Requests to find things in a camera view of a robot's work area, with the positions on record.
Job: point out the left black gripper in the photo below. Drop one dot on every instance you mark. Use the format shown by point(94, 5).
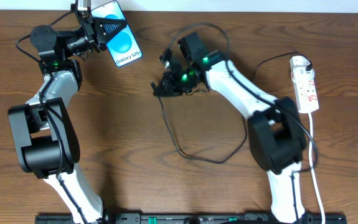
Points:
point(93, 35)

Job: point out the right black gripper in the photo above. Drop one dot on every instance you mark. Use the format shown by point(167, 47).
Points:
point(165, 83)

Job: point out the blue Samsung Galaxy smartphone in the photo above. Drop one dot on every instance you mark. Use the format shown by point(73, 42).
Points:
point(123, 48)

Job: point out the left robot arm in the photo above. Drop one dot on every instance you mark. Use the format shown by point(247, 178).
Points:
point(45, 140)

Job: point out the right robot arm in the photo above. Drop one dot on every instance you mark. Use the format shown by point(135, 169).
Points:
point(279, 143)

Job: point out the white USB charger adapter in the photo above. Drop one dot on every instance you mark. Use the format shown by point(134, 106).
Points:
point(301, 69)

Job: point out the white power strip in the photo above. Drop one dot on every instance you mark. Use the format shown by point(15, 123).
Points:
point(306, 96)

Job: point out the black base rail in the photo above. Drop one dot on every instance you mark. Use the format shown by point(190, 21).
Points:
point(135, 218)

